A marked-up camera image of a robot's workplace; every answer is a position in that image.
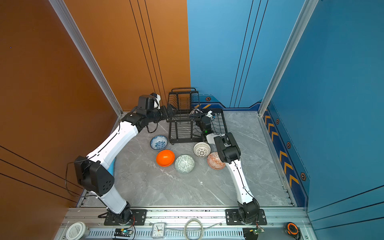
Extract coiled white cable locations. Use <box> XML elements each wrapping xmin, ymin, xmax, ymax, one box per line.
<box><xmin>183</xmin><ymin>219</ymin><xmax>205</xmax><ymax>240</ymax></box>

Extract black wire dish rack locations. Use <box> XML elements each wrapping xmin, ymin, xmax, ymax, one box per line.
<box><xmin>168</xmin><ymin>88</ymin><xmax>226</xmax><ymax>144</ymax></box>

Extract light blue cylinder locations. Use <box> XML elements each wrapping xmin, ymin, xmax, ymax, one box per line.
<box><xmin>108</xmin><ymin>159</ymin><xmax>116</xmax><ymax>176</ymax></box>

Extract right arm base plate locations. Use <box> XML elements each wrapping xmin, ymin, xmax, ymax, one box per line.
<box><xmin>225</xmin><ymin>209</ymin><xmax>268</xmax><ymax>226</ymax></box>

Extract white lattice bowl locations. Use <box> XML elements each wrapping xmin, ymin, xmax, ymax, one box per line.
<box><xmin>193</xmin><ymin>142</ymin><xmax>211</xmax><ymax>158</ymax></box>

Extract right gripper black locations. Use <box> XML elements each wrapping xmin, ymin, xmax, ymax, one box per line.
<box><xmin>195</xmin><ymin>110</ymin><xmax>206</xmax><ymax>135</ymax></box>

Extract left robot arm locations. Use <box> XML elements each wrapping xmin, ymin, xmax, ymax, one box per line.
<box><xmin>74</xmin><ymin>93</ymin><xmax>175</xmax><ymax>225</ymax></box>

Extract orange black tape measure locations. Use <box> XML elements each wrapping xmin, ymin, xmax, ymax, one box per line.
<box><xmin>286</xmin><ymin>222</ymin><xmax>302</xmax><ymax>240</ymax></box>

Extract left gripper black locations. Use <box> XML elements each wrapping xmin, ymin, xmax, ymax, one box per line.
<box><xmin>146</xmin><ymin>103</ymin><xmax>177</xmax><ymax>125</ymax></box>

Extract right circuit board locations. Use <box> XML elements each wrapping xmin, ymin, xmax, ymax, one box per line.
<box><xmin>250</xmin><ymin>226</ymin><xmax>265</xmax><ymax>235</ymax></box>

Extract blue floral white bowl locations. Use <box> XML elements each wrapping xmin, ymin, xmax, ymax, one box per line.
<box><xmin>150</xmin><ymin>135</ymin><xmax>169</xmax><ymax>151</ymax></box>

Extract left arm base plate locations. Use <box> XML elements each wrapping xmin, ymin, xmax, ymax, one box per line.
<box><xmin>99</xmin><ymin>209</ymin><xmax>148</xmax><ymax>226</ymax></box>

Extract orange plastic bowl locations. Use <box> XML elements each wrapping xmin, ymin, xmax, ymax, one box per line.
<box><xmin>156</xmin><ymin>150</ymin><xmax>175</xmax><ymax>167</ymax></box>

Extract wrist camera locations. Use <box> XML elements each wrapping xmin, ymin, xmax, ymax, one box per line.
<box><xmin>206</xmin><ymin>111</ymin><xmax>214</xmax><ymax>119</ymax></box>
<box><xmin>151</xmin><ymin>93</ymin><xmax>161</xmax><ymax>109</ymax></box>

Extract white round lid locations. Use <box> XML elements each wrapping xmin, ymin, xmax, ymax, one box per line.
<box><xmin>66</xmin><ymin>222</ymin><xmax>87</xmax><ymax>240</ymax></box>

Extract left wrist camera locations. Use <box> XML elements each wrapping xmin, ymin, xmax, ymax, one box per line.
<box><xmin>151</xmin><ymin>93</ymin><xmax>161</xmax><ymax>109</ymax></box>

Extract red patterned bowl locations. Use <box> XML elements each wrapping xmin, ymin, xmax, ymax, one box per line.
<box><xmin>207</xmin><ymin>152</ymin><xmax>226</xmax><ymax>170</ymax></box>

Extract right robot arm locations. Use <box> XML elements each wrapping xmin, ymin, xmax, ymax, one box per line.
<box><xmin>189</xmin><ymin>109</ymin><xmax>261</xmax><ymax>225</ymax></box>

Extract small white clock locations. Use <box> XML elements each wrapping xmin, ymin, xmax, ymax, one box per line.
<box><xmin>152</xmin><ymin>222</ymin><xmax>166</xmax><ymax>239</ymax></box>

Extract left green circuit board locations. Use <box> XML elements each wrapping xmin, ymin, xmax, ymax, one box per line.
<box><xmin>114</xmin><ymin>228</ymin><xmax>135</xmax><ymax>240</ymax></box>

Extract green patterned bowl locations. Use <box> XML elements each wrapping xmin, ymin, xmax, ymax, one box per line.
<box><xmin>175</xmin><ymin>155</ymin><xmax>195</xmax><ymax>174</ymax></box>

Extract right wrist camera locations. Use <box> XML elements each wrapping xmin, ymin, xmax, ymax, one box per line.
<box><xmin>206</xmin><ymin>111</ymin><xmax>214</xmax><ymax>119</ymax></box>

